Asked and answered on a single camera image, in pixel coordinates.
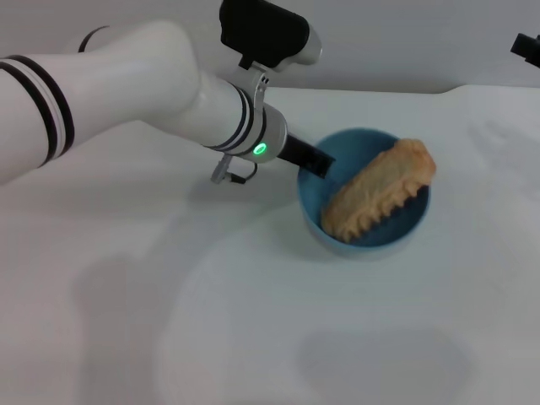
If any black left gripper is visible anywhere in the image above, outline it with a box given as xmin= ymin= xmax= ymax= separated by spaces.
xmin=276 ymin=132 xmax=338 ymax=179

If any blue bowl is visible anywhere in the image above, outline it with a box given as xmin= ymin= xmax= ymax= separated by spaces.
xmin=296 ymin=126 xmax=432 ymax=259

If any orange ridged bread roll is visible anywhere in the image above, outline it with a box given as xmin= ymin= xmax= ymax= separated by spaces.
xmin=321 ymin=138 xmax=437 ymax=244

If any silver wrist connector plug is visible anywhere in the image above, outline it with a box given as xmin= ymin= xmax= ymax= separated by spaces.
xmin=210 ymin=154 xmax=233 ymax=185

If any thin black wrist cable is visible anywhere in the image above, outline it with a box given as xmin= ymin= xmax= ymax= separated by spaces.
xmin=229 ymin=162 xmax=258 ymax=186

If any silver camera mount bracket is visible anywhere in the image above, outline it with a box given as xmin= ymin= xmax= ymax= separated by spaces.
xmin=242 ymin=62 xmax=271 ymax=109

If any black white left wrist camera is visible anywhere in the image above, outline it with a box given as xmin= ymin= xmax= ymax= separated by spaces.
xmin=219 ymin=0 xmax=324 ymax=72

